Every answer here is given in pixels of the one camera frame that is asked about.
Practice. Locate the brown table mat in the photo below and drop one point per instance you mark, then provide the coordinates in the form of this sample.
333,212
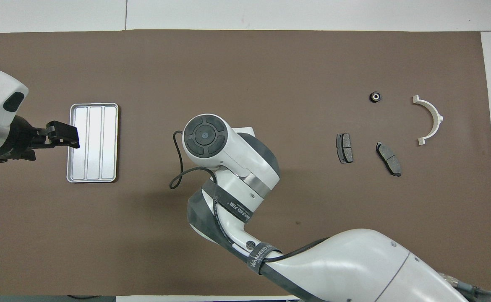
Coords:
245,84

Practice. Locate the large black bearing gear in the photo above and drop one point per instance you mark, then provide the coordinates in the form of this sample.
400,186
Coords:
375,97

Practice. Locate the white semicircular bracket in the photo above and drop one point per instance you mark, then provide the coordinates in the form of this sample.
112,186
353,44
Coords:
437,117

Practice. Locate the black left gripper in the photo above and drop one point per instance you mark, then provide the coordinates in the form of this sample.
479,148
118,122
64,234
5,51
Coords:
21,140

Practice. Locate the dark grey brake pad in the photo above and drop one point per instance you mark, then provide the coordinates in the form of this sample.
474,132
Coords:
344,147
389,158

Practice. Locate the silver metal tray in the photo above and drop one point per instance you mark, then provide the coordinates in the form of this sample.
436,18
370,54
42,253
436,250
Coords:
92,142

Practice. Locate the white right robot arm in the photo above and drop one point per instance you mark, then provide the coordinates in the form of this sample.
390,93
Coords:
354,260

